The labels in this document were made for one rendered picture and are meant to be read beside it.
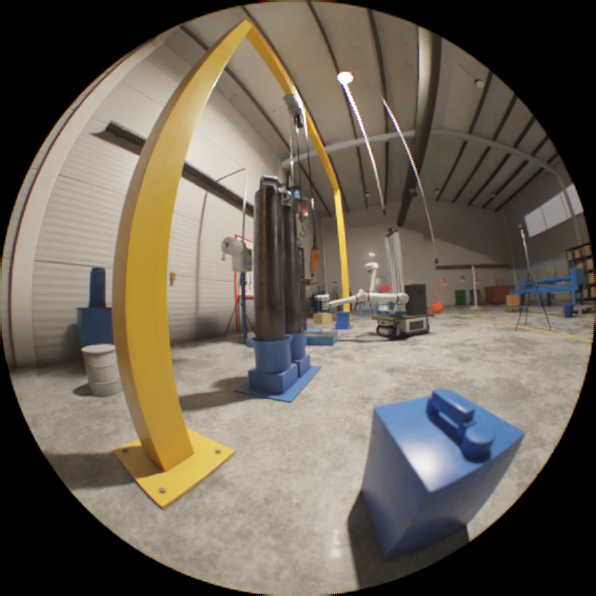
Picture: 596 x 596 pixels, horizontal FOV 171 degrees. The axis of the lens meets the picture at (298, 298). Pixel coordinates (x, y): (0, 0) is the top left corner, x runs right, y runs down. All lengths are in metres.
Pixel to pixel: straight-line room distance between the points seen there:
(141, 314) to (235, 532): 0.69
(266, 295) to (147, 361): 0.88
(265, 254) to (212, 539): 1.43
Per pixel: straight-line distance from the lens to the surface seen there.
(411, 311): 3.46
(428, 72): 6.00
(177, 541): 0.71
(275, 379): 1.34
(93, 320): 2.37
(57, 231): 3.21
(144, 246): 0.69
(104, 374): 1.64
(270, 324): 1.31
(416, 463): 0.38
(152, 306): 0.68
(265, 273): 1.32
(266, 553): 0.64
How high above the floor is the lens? 0.60
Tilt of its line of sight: 2 degrees up
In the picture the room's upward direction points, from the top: 2 degrees counter-clockwise
